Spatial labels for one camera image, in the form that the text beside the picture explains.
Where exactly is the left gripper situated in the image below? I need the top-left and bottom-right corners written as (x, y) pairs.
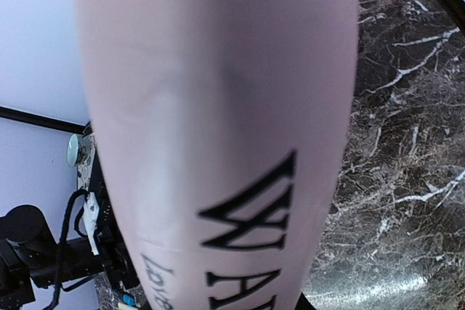
top-left (89, 179), bottom-right (140, 288)

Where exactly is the pink Warm Chord book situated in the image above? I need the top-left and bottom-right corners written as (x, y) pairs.
top-left (75, 0), bottom-right (358, 309)

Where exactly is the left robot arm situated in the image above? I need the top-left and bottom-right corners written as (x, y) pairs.
top-left (1, 182), bottom-right (140, 309)

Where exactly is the celadon bowl on tile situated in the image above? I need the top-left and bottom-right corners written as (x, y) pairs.
top-left (66, 134), bottom-right (86, 167)

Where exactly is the left black frame post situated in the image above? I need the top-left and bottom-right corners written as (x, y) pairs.
top-left (0, 107), bottom-right (90, 134)

